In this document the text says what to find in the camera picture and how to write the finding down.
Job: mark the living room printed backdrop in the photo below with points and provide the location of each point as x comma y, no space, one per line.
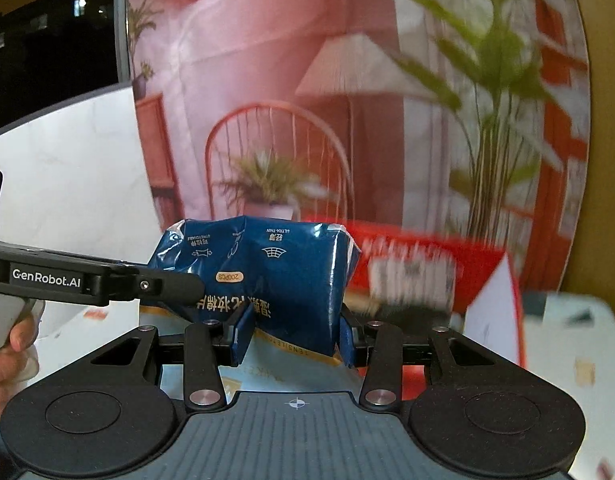
458,118

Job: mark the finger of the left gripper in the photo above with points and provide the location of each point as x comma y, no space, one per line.
154,286

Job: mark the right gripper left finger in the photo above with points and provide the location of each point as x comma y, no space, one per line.
209,345

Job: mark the white board panel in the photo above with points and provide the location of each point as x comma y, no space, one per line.
74,180

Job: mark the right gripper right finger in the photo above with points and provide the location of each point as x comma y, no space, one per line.
377,346

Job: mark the red strawberry cardboard box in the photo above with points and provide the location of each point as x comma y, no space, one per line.
418,281

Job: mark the person's left hand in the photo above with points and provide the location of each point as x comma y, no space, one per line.
16,362

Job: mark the blue cotton pad package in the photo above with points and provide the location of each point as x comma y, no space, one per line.
290,275

